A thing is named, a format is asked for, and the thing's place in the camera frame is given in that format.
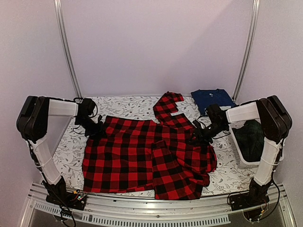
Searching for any red black plaid shirt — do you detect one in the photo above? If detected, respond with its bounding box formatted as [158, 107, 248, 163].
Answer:
[82, 92, 217, 200]

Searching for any right aluminium frame post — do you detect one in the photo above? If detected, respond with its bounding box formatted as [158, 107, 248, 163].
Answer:
[232, 0, 260, 102]

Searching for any dark green plaid garment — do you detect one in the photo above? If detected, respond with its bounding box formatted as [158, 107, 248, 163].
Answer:
[232, 120, 265, 162]

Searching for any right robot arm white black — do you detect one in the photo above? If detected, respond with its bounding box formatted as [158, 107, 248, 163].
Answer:
[193, 95, 292, 206]

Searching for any floral patterned table cloth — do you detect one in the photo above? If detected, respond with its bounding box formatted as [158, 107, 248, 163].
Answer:
[53, 96, 257, 197]

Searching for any folded navy blue shirt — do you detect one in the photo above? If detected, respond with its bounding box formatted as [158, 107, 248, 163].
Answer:
[191, 89, 236, 116]

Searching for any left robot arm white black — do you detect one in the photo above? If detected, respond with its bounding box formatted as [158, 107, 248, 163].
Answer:
[16, 96, 104, 185]

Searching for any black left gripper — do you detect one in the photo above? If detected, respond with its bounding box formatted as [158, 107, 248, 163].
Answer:
[75, 116, 107, 140]

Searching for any aluminium front rail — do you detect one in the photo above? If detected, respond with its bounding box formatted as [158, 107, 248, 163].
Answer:
[19, 183, 297, 227]

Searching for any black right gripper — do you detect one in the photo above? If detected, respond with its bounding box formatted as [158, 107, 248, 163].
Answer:
[188, 122, 228, 146]

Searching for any aluminium frame post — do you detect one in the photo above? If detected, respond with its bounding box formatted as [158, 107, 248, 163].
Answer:
[232, 0, 260, 102]
[53, 0, 82, 97]

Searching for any white plastic laundry basket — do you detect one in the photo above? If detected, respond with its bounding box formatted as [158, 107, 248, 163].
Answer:
[230, 121, 260, 169]

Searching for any left aluminium frame post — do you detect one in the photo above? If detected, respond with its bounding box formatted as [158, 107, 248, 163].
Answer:
[53, 0, 82, 97]

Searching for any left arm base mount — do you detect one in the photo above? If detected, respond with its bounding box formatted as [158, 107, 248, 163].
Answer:
[42, 176, 87, 210]

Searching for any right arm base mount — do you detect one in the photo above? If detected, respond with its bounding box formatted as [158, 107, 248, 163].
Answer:
[227, 179, 271, 222]

